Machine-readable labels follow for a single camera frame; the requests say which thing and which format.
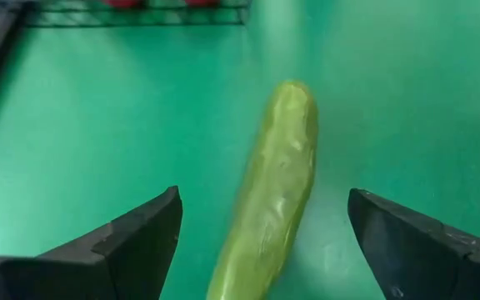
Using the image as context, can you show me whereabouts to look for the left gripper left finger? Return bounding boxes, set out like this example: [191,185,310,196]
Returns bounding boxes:
[0,185,184,300]

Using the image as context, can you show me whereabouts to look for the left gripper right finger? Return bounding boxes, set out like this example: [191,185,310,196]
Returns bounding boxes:
[347,187,480,300]

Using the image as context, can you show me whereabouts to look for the green cucumber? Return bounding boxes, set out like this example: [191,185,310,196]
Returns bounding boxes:
[205,79,320,300]

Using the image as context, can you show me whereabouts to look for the red plastic tomato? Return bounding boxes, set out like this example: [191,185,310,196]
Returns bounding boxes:
[102,0,143,9]
[183,0,221,8]

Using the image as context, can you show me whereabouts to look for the green table mat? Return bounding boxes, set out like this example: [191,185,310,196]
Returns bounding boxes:
[0,0,480,300]

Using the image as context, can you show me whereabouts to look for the small black wire basket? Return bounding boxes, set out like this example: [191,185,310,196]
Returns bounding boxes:
[22,0,253,28]

